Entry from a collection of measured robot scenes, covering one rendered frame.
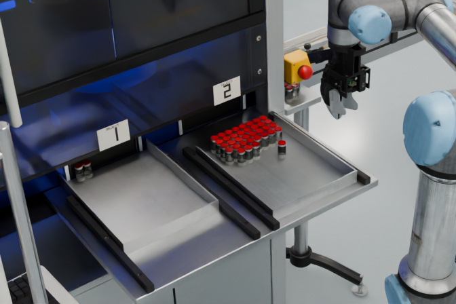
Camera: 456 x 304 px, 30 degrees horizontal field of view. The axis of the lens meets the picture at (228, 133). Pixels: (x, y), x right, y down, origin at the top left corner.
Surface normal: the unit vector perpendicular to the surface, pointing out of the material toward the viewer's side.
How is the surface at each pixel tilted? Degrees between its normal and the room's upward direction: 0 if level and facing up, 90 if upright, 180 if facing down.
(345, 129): 0
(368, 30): 90
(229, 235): 0
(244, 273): 90
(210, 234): 0
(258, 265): 90
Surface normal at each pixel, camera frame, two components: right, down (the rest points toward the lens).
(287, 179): -0.04, -0.83
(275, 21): 0.57, 0.43
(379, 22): 0.26, 0.52
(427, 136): -0.97, 0.05
